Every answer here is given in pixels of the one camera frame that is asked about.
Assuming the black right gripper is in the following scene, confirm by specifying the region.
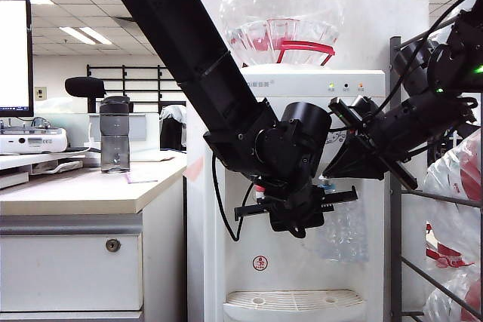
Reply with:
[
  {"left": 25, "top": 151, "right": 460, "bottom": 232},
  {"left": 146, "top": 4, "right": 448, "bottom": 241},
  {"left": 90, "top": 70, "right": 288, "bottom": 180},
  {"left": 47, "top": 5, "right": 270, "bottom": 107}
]
[{"left": 322, "top": 97, "right": 419, "bottom": 191}]

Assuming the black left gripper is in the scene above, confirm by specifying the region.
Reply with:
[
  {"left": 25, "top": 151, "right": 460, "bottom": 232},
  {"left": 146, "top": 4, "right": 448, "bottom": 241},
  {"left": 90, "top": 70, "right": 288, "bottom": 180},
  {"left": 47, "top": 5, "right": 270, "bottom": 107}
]
[{"left": 234, "top": 184, "right": 358, "bottom": 221}]

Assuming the blue cold water tap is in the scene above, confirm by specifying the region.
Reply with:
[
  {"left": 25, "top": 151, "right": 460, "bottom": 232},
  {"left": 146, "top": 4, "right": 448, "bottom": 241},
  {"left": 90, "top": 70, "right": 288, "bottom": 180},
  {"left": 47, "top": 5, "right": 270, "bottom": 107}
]
[{"left": 317, "top": 175, "right": 337, "bottom": 194}]

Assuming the white water dispenser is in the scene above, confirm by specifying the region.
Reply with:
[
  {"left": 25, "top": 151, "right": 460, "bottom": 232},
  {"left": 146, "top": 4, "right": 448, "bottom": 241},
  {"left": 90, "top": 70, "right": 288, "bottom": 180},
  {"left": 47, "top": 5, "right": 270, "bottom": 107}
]
[{"left": 202, "top": 65, "right": 386, "bottom": 322}]

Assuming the grey sports water bottle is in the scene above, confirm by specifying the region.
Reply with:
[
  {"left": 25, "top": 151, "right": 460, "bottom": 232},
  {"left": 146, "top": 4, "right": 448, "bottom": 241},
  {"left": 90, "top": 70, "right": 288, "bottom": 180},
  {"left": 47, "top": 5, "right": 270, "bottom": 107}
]
[{"left": 99, "top": 96, "right": 134, "bottom": 175}]

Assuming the dark metal storage rack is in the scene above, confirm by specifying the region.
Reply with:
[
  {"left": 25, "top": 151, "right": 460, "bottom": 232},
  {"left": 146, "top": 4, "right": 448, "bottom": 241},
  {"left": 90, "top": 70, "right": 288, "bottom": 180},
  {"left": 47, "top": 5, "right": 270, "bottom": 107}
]
[{"left": 389, "top": 7, "right": 483, "bottom": 322}]

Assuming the white drip tray grille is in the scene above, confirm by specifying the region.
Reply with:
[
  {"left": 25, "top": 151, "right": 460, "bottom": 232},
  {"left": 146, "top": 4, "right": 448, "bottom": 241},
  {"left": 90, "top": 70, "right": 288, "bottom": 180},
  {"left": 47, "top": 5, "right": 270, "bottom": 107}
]
[{"left": 223, "top": 290, "right": 367, "bottom": 308}]

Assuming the pink tape patch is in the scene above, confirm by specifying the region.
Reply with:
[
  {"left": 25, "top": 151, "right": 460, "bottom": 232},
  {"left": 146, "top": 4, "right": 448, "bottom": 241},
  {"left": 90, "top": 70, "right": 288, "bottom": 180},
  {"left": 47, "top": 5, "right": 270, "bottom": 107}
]
[{"left": 183, "top": 158, "right": 205, "bottom": 182}]

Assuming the black office chair back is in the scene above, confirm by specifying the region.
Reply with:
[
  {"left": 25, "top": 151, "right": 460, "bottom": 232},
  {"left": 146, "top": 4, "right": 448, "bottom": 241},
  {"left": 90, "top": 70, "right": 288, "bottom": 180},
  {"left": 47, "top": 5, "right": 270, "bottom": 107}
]
[{"left": 160, "top": 117, "right": 183, "bottom": 152}]

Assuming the white draped cloth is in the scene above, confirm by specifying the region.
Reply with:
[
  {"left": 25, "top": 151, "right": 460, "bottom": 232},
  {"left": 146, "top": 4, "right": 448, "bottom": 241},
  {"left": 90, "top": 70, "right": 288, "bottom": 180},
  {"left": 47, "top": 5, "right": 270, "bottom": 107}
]
[{"left": 158, "top": 105, "right": 188, "bottom": 149}]

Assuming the white box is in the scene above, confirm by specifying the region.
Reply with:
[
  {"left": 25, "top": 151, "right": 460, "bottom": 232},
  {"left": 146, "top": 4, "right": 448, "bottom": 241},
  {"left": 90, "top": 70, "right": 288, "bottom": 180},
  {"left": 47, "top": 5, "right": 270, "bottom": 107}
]
[{"left": 88, "top": 112, "right": 161, "bottom": 163}]

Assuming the white drawer cabinet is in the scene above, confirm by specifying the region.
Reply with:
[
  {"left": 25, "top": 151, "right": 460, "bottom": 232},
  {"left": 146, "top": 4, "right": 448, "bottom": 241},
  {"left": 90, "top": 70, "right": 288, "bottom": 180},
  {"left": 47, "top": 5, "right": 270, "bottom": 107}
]
[{"left": 0, "top": 176, "right": 189, "bottom": 322}]

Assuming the black chair headrest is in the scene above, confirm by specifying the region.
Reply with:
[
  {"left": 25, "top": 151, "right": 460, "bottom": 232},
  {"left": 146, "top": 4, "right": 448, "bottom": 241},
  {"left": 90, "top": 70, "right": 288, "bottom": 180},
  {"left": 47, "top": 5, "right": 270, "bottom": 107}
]
[{"left": 64, "top": 77, "right": 107, "bottom": 114}]

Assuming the white monitor riser shelf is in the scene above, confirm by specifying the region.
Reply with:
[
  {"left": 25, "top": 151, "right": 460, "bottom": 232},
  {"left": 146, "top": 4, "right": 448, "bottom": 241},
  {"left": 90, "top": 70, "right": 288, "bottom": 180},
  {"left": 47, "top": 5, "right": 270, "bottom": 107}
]
[{"left": 0, "top": 152, "right": 91, "bottom": 191}]

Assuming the white projector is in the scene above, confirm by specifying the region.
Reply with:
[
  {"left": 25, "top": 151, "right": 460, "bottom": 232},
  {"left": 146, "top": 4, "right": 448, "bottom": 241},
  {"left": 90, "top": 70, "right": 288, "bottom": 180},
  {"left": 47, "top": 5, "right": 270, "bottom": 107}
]
[{"left": 0, "top": 127, "right": 69, "bottom": 156}]

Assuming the black framed computer monitor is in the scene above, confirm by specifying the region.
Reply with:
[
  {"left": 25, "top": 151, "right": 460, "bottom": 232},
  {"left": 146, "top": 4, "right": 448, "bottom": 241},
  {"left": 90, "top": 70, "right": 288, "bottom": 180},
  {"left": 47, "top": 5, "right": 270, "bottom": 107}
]
[{"left": 0, "top": 0, "right": 35, "bottom": 119}]

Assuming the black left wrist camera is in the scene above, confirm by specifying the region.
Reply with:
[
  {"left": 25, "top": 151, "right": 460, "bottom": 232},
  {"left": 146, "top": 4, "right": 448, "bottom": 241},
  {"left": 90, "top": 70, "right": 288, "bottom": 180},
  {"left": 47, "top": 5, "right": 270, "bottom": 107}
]
[{"left": 269, "top": 211, "right": 326, "bottom": 239}]

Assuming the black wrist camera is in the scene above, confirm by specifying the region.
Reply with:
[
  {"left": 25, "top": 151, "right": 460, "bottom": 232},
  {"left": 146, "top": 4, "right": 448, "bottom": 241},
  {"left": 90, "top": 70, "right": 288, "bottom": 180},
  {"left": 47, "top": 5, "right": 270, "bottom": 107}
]
[
  {"left": 269, "top": 211, "right": 326, "bottom": 239},
  {"left": 349, "top": 95, "right": 380, "bottom": 118}
]

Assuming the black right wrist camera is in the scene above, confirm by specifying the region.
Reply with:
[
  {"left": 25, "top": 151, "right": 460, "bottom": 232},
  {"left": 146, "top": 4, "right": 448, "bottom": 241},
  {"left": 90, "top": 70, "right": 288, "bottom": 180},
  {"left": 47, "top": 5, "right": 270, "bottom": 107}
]
[{"left": 349, "top": 95, "right": 380, "bottom": 118}]

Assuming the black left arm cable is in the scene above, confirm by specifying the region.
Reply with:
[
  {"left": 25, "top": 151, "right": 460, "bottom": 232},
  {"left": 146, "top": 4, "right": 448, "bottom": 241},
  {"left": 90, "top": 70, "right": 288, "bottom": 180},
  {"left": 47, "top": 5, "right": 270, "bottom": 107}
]
[{"left": 211, "top": 154, "right": 256, "bottom": 243}]

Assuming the black wall shelf rack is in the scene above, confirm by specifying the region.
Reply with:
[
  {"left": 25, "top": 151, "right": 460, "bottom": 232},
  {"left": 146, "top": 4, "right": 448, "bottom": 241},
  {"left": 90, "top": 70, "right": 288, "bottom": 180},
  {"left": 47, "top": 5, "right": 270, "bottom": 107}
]
[{"left": 86, "top": 64, "right": 186, "bottom": 104}]

